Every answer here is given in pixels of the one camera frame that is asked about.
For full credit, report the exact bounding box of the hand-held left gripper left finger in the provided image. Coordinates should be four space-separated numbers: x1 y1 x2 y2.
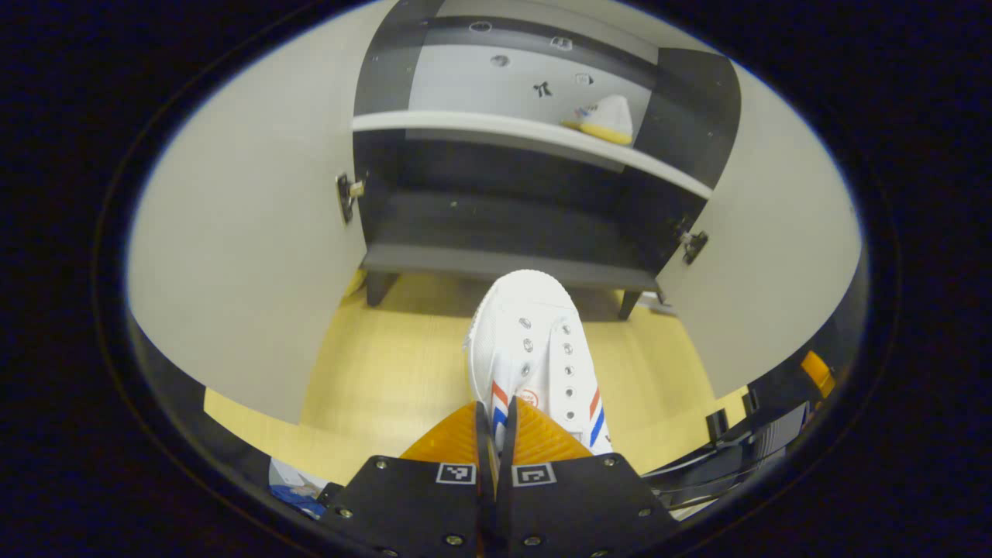
318 399 497 557

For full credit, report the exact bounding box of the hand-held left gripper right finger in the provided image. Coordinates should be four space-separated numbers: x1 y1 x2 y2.
496 397 683 557

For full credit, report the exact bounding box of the white shoe cabinet door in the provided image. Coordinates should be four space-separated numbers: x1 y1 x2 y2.
128 0 404 425
659 62 863 400

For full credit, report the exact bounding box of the white striped shoe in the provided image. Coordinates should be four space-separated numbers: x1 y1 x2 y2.
562 95 635 146
465 269 613 458

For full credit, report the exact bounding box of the white shoe cabinet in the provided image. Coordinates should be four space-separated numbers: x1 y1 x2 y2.
353 0 741 320

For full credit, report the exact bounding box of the blue printed booklet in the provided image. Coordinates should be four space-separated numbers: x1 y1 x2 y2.
269 457 330 518

